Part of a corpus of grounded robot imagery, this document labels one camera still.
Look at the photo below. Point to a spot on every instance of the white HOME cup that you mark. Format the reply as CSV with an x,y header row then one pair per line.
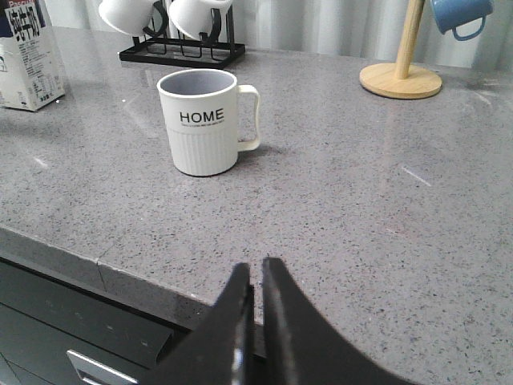
x,y
201,118

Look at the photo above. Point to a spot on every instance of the blue enamel mug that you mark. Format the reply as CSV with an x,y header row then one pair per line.
x,y
451,14

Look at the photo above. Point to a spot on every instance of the blue white milk carton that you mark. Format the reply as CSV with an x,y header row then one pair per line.
x,y
30,76

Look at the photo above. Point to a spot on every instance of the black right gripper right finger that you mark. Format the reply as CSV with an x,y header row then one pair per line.
x,y
301,347

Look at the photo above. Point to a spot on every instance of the black wire mug rack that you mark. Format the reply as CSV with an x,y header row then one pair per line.
x,y
176,49

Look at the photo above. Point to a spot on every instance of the dark drawer front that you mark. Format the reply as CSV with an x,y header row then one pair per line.
x,y
43,317

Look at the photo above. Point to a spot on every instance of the silver drawer handle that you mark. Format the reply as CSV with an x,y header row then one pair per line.
x,y
93,372

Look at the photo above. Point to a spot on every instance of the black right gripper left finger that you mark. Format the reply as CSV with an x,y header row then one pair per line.
x,y
220,349

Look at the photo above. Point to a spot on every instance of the white enamel mug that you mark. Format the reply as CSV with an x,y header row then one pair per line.
x,y
200,20
133,17

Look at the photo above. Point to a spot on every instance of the left white enamel mug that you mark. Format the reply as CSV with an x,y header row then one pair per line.
x,y
133,17

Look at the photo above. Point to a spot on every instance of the wooden mug tree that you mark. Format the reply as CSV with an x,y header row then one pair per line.
x,y
402,79

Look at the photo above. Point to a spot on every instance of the right white enamel mug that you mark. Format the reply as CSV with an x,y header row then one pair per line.
x,y
200,20

